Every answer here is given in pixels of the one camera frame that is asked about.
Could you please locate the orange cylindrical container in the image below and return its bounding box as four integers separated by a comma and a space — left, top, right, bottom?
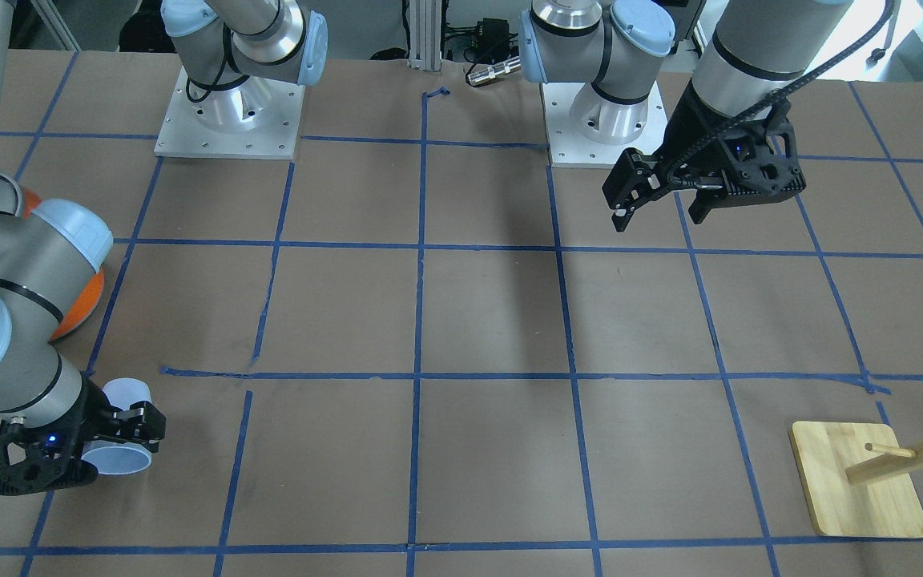
10, 187, 112, 342

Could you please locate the aluminium frame post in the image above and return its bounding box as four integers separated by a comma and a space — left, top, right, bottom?
404, 0, 445, 74

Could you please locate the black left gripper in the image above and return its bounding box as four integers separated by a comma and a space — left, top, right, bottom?
602, 84, 806, 233

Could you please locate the light blue plastic cup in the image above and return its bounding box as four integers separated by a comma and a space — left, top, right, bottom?
81, 377, 151, 475

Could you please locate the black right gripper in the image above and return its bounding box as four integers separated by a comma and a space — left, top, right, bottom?
0, 377, 167, 496

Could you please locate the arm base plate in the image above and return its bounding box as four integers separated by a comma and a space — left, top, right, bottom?
541, 82, 667, 169
154, 70, 305, 161

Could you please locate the silver metal connector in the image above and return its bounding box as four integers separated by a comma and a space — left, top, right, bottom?
465, 56, 522, 88

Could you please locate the black cable bundle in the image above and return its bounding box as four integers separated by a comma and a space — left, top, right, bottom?
441, 16, 522, 65

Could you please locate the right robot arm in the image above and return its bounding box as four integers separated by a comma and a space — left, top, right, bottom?
0, 1, 329, 496

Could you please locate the wooden mug tree stand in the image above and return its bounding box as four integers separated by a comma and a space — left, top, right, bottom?
785, 416, 923, 540

